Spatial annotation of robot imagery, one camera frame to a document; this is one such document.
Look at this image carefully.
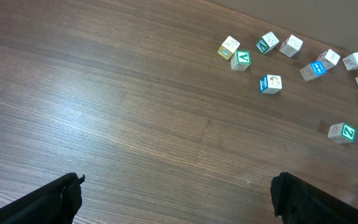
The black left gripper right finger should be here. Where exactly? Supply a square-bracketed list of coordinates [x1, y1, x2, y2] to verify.
[270, 172, 358, 224]

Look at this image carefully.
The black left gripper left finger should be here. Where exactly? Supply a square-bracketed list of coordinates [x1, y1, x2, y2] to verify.
[0, 172, 85, 223]

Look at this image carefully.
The wooden block blue H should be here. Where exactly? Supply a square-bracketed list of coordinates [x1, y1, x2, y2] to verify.
[300, 61, 326, 81]

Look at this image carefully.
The wooden block green Z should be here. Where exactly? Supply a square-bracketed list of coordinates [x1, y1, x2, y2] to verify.
[328, 123, 357, 144]

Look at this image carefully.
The wooden block drawing top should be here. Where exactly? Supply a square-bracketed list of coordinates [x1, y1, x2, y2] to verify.
[259, 75, 282, 94]

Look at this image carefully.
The plain wooden picture block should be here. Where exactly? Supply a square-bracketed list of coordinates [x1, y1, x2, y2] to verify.
[316, 49, 341, 70]

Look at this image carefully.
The wooden block green V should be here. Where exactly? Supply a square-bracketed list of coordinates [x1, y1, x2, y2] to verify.
[230, 50, 251, 71]

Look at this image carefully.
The wooden block yellow side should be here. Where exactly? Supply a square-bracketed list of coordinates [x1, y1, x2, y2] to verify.
[342, 52, 358, 70]

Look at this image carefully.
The wooden block teal side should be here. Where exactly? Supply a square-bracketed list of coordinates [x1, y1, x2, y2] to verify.
[256, 32, 280, 54]

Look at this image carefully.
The wooden block yellow edge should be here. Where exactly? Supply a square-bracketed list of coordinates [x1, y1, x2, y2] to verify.
[218, 36, 241, 60]

